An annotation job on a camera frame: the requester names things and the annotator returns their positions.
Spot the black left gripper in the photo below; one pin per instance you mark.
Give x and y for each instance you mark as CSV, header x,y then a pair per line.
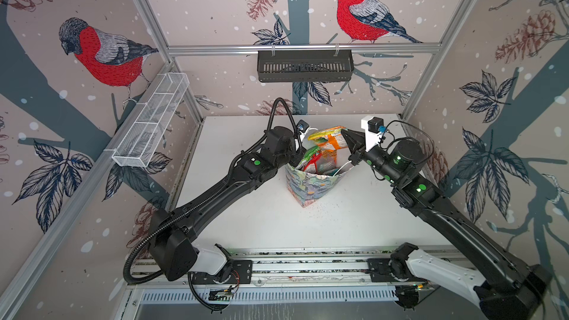
x,y
298,154

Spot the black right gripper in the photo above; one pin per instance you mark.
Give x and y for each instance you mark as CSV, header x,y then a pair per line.
x,y
360,142

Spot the colourful paper gift bag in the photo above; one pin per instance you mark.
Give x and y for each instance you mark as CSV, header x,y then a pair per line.
x,y
309,186

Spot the bright green snack bag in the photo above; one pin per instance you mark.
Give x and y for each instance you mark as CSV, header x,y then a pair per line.
x,y
311,156

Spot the orange snack packet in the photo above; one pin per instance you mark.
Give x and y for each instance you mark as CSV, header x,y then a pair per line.
x,y
329,139

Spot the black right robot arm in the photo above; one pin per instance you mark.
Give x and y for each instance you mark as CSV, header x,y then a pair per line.
x,y
501,285

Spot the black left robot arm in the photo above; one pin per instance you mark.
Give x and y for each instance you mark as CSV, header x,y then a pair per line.
x,y
173,233

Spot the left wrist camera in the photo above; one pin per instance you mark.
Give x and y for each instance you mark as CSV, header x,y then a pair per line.
x,y
302,126

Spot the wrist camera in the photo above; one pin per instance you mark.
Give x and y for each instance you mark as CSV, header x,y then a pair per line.
x,y
302,126
374,128

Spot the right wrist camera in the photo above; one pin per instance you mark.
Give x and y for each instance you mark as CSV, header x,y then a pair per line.
x,y
374,128

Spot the black perforated wall basket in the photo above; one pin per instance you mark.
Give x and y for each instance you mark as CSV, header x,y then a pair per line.
x,y
305,66

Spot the horizontal aluminium frame bar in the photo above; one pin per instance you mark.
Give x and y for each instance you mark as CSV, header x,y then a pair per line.
x,y
228,50

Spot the aluminium mounting rail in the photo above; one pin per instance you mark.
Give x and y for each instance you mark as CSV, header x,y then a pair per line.
x,y
332,268

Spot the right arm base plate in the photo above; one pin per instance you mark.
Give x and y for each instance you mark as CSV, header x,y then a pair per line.
x,y
383,270

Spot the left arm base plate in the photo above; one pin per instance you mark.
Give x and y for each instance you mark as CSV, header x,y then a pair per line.
x,y
235,272

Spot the white wire mesh shelf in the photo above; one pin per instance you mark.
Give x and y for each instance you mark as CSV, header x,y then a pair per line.
x,y
145,134

